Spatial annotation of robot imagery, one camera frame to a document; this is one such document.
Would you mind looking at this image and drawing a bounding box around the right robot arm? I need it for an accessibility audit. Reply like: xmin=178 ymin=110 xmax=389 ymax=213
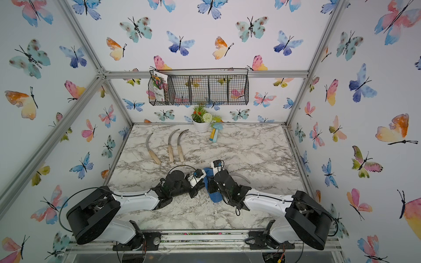
xmin=205 ymin=168 xmax=334 ymax=251

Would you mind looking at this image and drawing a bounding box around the aluminium front rail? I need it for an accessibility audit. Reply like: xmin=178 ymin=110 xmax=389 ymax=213
xmin=64 ymin=229 xmax=343 ymax=254

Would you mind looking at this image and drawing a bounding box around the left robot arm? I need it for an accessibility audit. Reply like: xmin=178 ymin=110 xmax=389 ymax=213
xmin=66 ymin=169 xmax=206 ymax=251

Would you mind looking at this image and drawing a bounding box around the yellow handled garden tool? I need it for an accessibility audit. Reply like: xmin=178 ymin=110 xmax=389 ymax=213
xmin=209 ymin=128 xmax=216 ymax=141

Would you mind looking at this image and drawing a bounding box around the sickle wooden handle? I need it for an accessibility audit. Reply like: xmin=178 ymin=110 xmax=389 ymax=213
xmin=231 ymin=173 xmax=251 ymax=184
xmin=167 ymin=129 xmax=179 ymax=163
xmin=145 ymin=132 xmax=162 ymax=165
xmin=177 ymin=129 xmax=189 ymax=163

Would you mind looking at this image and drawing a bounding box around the blue microfiber rag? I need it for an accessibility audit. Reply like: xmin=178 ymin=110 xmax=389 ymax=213
xmin=203 ymin=168 xmax=223 ymax=203

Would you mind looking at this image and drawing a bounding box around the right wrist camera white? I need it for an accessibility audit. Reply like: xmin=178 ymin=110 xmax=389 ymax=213
xmin=212 ymin=160 xmax=225 ymax=180

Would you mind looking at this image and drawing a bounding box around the black wire wall basket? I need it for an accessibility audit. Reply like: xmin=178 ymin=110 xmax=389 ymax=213
xmin=148 ymin=68 xmax=250 ymax=106

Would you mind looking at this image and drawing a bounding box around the teal garden trowel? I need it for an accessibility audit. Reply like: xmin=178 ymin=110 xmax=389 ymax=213
xmin=212 ymin=122 xmax=223 ymax=143

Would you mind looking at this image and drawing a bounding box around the seed packet in basket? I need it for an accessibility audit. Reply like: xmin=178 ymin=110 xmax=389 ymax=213
xmin=151 ymin=71 xmax=168 ymax=102

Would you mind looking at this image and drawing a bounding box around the white pot with plant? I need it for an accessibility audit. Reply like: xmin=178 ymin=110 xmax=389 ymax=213
xmin=191 ymin=105 xmax=222 ymax=133

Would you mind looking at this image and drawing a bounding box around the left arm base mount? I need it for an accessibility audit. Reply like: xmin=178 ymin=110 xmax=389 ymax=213
xmin=112 ymin=220 xmax=161 ymax=253

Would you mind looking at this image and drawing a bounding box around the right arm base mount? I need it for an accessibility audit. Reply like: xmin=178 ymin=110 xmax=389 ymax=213
xmin=244 ymin=220 xmax=295 ymax=250

